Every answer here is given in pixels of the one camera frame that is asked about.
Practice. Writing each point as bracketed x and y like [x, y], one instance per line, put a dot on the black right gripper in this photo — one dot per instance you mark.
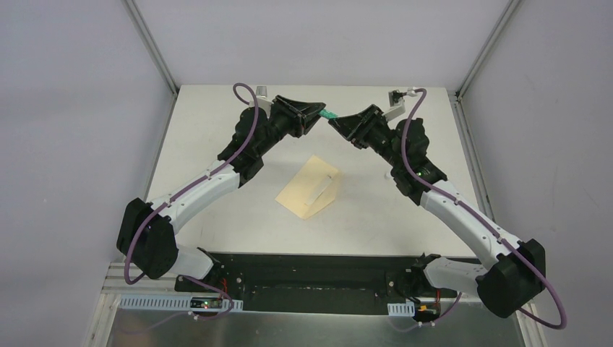
[357, 127]

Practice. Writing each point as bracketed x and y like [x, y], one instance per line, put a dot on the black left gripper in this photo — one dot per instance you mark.
[286, 118]

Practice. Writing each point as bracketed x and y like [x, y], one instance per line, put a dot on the green white glue stick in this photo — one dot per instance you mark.
[328, 114]

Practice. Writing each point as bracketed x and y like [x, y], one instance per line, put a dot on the cream paper envelope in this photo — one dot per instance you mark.
[312, 189]

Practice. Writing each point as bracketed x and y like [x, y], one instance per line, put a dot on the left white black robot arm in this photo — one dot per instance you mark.
[147, 236]

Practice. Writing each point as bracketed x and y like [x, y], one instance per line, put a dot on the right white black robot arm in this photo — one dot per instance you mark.
[504, 278]

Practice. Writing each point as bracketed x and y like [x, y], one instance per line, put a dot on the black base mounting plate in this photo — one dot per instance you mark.
[318, 303]

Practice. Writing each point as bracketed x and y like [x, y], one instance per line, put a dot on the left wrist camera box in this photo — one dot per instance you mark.
[261, 93]

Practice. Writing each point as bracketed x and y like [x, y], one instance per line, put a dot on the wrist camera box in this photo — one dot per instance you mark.
[261, 93]
[397, 105]

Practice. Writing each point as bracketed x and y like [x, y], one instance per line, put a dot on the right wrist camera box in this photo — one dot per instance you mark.
[397, 105]

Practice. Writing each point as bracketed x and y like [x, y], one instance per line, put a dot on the right white cable duct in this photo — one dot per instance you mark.
[405, 309]

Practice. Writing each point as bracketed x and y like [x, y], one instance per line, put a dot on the white cable duct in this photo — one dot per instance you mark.
[405, 309]
[178, 303]

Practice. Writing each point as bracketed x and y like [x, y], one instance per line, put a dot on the left white cable duct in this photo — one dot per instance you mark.
[178, 303]

